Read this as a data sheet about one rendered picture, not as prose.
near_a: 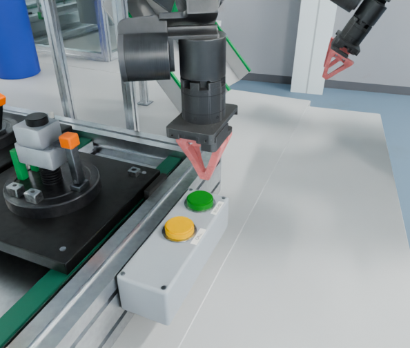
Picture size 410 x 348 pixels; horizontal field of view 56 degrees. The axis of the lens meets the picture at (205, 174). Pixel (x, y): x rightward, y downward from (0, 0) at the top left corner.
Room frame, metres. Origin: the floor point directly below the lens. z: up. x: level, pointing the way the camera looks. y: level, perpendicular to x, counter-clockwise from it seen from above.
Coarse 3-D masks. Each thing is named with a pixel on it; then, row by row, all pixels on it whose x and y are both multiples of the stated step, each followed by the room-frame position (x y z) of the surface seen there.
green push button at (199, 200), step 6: (192, 192) 0.49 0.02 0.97; (198, 192) 0.49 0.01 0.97; (204, 192) 0.49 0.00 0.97; (192, 198) 0.48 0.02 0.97; (198, 198) 0.48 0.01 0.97; (204, 198) 0.48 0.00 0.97; (210, 198) 0.48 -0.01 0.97; (192, 204) 0.46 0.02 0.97; (198, 204) 0.46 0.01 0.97; (204, 204) 0.46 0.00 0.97; (210, 204) 0.47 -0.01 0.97; (198, 210) 0.46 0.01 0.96
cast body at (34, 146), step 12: (24, 120) 0.51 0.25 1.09; (36, 120) 0.49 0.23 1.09; (48, 120) 0.50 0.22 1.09; (24, 132) 0.48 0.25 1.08; (36, 132) 0.47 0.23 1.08; (48, 132) 0.49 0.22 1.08; (60, 132) 0.51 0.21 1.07; (24, 144) 0.48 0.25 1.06; (36, 144) 0.47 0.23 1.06; (48, 144) 0.48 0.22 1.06; (24, 156) 0.49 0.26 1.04; (36, 156) 0.48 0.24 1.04; (48, 156) 0.47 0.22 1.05; (60, 156) 0.48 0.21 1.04; (48, 168) 0.47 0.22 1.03
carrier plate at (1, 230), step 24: (120, 168) 0.57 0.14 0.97; (144, 168) 0.57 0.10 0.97; (0, 192) 0.50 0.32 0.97; (120, 192) 0.50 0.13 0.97; (0, 216) 0.44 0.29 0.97; (72, 216) 0.44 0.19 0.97; (96, 216) 0.44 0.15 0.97; (120, 216) 0.45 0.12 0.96; (0, 240) 0.39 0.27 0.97; (24, 240) 0.38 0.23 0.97; (48, 240) 0.38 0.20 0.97; (72, 240) 0.38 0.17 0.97; (96, 240) 0.40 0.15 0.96; (48, 264) 0.35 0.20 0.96; (72, 264) 0.35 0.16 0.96
